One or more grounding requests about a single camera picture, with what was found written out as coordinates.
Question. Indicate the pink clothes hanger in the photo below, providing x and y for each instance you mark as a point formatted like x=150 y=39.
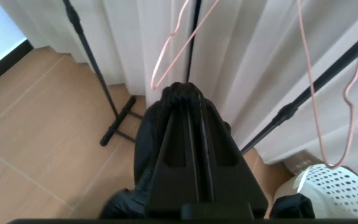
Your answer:
x=311 y=87
x=166 y=46

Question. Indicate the black shorts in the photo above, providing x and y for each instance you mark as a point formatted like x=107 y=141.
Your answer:
x=141 y=149

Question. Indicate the black clothes rack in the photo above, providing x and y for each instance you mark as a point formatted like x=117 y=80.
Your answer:
x=87 y=49

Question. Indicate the white laundry basket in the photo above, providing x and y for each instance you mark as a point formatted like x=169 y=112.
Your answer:
x=346 y=193

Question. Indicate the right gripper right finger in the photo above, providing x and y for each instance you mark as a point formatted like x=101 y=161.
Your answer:
x=232 y=186

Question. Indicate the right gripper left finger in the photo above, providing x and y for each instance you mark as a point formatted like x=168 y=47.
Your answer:
x=169 y=186

